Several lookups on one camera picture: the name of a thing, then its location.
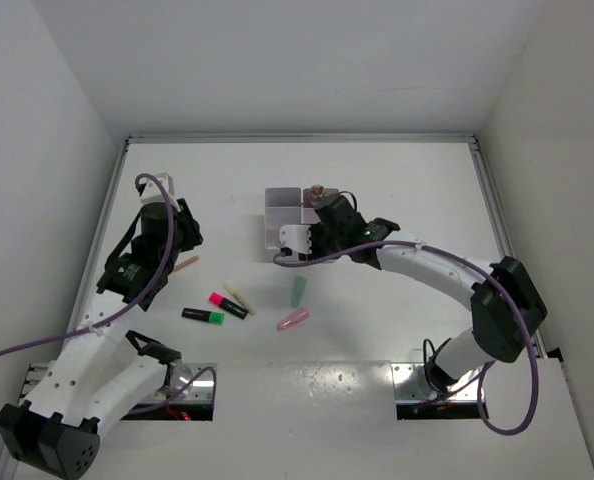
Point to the white divided container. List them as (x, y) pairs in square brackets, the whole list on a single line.
[(282, 206), (322, 244)]

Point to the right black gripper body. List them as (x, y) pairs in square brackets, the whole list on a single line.
[(323, 241)]

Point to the green translucent cap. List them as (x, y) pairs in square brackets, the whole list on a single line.
[(297, 292)]

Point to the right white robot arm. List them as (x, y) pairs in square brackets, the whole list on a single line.
[(494, 334)]

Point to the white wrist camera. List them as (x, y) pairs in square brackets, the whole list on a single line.
[(296, 239), (156, 188)]

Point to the orange highlighter pencil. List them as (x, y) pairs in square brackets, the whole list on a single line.
[(185, 263)]

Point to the pink cap black highlighter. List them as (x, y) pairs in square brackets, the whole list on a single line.
[(228, 306)]

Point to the left white divided container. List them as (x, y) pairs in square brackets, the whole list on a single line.
[(282, 206)]

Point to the pink translucent cap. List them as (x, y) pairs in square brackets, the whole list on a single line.
[(293, 319)]

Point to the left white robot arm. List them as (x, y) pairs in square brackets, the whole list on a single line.
[(106, 367)]

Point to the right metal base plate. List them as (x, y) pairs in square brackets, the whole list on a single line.
[(411, 388)]

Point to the right white divided container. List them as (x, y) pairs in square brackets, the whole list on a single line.
[(322, 244)]

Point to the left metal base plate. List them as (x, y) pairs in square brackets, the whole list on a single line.
[(194, 381)]

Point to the metal base plate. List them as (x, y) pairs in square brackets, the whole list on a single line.
[(411, 388), (194, 381)]

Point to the colourful glue stick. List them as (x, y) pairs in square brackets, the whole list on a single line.
[(316, 193)]

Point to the green cap black highlighter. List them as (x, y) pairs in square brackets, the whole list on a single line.
[(209, 317)]

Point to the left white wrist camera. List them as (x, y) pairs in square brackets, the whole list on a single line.
[(156, 188)]

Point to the yellow slim highlighter pen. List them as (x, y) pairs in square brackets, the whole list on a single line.
[(239, 298)]

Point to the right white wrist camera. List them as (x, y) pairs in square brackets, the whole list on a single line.
[(296, 239)]

